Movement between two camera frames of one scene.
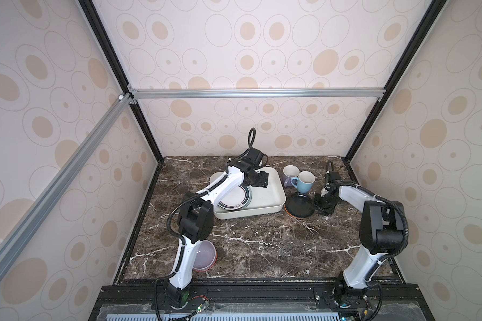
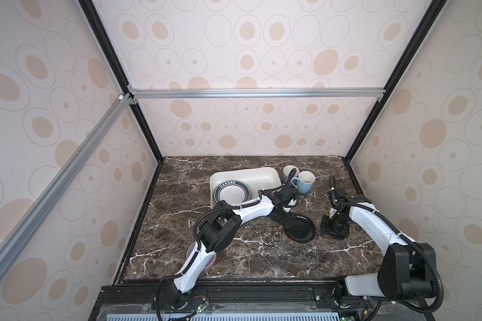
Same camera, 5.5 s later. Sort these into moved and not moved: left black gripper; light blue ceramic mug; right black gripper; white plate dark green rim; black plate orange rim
Moved: left black gripper; black plate orange rim; right black gripper
Not moved: light blue ceramic mug; white plate dark green rim
